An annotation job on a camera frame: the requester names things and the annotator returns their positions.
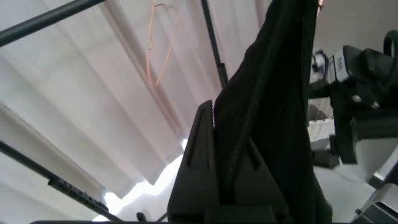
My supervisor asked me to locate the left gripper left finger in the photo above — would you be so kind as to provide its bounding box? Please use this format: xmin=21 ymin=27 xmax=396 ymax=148
xmin=167 ymin=99 xmax=220 ymax=223

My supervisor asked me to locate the black clothes rack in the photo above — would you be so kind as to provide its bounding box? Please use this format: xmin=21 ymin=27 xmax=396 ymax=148
xmin=0 ymin=0 xmax=229 ymax=223

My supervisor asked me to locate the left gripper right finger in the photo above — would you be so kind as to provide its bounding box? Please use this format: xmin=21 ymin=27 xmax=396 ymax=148
xmin=223 ymin=138 xmax=292 ymax=223

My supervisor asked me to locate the white curtain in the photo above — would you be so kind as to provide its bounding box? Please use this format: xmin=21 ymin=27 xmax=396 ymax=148
xmin=0 ymin=0 xmax=271 ymax=200

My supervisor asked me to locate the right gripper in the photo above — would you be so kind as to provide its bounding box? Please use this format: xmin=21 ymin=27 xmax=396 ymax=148
xmin=329 ymin=89 xmax=398 ymax=166

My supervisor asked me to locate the black garment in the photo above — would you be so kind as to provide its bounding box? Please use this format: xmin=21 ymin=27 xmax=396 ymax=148
xmin=213 ymin=0 xmax=333 ymax=224

